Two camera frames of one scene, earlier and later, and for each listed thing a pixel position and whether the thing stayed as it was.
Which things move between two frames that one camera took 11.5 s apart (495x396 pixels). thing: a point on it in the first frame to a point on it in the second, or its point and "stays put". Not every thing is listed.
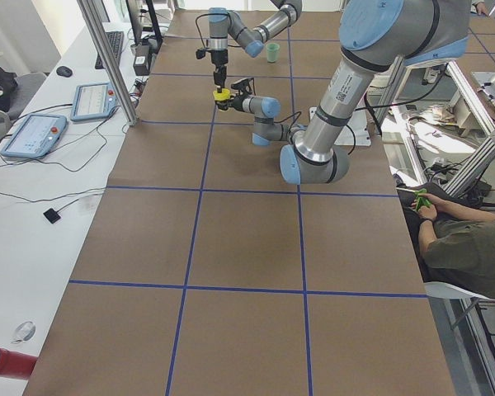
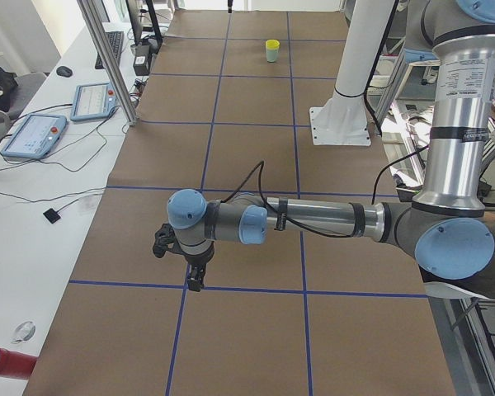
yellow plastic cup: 223,96 to 272,44
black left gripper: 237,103 to 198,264
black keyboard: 115,40 stays put
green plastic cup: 272,49 stays put
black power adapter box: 141,60 stays put
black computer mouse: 64,71 stays put
